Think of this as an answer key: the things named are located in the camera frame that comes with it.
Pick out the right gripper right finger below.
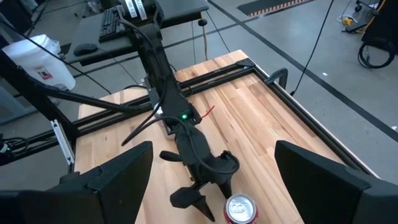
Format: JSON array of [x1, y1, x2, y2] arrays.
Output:
[[275, 140, 398, 224]]

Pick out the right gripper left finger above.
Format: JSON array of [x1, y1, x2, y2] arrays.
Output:
[[0, 141, 154, 224]]

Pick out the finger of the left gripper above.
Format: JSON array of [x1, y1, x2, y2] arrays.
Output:
[[170, 186, 216, 222], [219, 180, 233, 200]]

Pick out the red Coca-Cola can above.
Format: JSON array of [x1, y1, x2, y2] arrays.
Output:
[[223, 192, 259, 224]]

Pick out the black table clamp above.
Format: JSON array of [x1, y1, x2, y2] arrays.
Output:
[[266, 67, 289, 91]]

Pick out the black computer mouse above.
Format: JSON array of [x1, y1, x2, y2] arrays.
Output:
[[73, 42, 99, 57]]

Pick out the black desk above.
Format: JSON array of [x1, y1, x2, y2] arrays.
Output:
[[63, 0, 210, 68]]

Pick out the black keyboard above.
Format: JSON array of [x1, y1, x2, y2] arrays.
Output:
[[98, 6, 128, 44]]

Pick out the black mat hazard stripes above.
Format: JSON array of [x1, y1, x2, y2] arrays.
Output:
[[238, 0, 315, 18]]

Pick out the black equipment cart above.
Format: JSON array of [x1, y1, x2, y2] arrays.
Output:
[[360, 0, 398, 50]]

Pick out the silver aluminium bracket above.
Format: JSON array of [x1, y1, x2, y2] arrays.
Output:
[[50, 119, 76, 166]]

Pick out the black aluminium table frame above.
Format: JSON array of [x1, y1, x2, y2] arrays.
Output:
[[0, 49, 374, 175]]

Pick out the thin black cable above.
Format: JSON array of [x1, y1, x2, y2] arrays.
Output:
[[205, 9, 231, 54]]

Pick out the coiled black cable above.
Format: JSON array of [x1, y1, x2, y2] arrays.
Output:
[[357, 37, 397, 70]]

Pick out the long black floor cable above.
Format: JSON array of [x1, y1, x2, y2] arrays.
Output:
[[289, 0, 336, 96]]

